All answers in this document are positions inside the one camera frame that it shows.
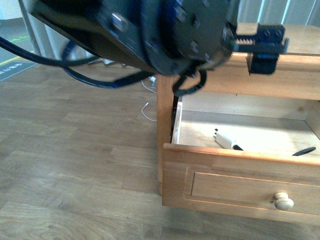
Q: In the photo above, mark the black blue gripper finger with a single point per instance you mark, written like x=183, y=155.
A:
x=262, y=63

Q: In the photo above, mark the wooden drawer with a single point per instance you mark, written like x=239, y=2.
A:
x=275, y=177

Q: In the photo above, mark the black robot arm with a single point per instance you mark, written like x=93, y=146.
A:
x=163, y=36

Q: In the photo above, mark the white charger adapter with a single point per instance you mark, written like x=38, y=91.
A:
x=226, y=140

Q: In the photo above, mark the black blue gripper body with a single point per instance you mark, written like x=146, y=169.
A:
x=268, y=39

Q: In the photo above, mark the wooden nightstand cabinet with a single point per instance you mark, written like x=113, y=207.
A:
x=297, y=76

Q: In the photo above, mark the grey floor sign sticker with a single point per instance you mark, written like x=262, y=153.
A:
x=13, y=68

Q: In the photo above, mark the white floor charger plug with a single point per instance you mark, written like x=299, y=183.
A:
x=152, y=79

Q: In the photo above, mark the grey pleated curtain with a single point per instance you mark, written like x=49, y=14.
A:
x=48, y=43

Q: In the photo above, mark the grey floor socket box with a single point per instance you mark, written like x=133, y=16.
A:
x=153, y=84

